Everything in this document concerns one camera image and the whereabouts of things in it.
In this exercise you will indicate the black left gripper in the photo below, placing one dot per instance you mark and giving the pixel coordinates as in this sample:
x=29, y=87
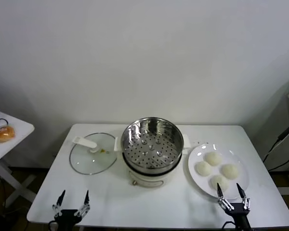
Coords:
x=67, y=219

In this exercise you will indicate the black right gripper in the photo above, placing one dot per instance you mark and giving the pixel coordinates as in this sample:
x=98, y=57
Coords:
x=239, y=214

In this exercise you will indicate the white steamed baozi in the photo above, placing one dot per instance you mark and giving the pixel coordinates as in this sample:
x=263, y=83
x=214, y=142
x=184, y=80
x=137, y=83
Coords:
x=203, y=168
x=215, y=181
x=230, y=171
x=213, y=158

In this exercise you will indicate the stainless steel steamer basket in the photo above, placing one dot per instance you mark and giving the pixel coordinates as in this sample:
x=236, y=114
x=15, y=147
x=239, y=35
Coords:
x=135, y=134

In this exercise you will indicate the white round plate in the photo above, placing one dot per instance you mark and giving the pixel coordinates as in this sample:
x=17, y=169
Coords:
x=240, y=183

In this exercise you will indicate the cream electric cooker pot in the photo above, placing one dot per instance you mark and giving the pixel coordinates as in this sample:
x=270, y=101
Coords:
x=147, y=179

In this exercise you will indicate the white side table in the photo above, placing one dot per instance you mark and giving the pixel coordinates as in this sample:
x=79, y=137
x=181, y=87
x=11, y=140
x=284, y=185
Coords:
x=19, y=127

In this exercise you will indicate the orange bread in plastic bag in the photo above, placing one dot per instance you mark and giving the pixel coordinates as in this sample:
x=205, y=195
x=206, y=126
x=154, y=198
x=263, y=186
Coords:
x=4, y=134

